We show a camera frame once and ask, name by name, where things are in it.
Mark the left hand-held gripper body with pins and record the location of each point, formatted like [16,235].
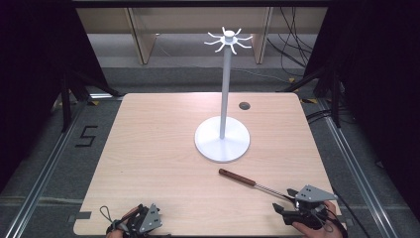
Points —
[150,219]

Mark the white hook stand rack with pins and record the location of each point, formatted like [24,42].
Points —
[225,82]

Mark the person's left hand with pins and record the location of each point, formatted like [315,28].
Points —
[115,234]

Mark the aluminium floor rail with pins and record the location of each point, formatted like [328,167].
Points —
[46,165]
[356,165]

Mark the person's right hand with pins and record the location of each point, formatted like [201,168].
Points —
[322,231]

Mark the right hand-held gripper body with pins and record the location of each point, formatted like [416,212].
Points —
[313,203]

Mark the beige wooden furniture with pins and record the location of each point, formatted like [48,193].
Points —
[142,36]

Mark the black metal stand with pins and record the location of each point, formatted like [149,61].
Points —
[330,86]
[66,99]

